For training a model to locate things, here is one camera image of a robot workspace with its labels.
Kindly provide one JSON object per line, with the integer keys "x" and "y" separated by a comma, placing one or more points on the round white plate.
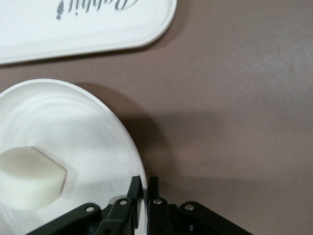
{"x": 73, "y": 127}

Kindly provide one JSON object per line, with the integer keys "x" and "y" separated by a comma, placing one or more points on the white steamed bun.
{"x": 29, "y": 176}

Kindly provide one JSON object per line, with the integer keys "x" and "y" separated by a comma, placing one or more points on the cream rabbit print tray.
{"x": 73, "y": 29}

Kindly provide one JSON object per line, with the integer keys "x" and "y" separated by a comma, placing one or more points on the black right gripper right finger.
{"x": 159, "y": 215}

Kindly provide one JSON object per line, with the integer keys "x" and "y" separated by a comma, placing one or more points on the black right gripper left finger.
{"x": 115, "y": 215}

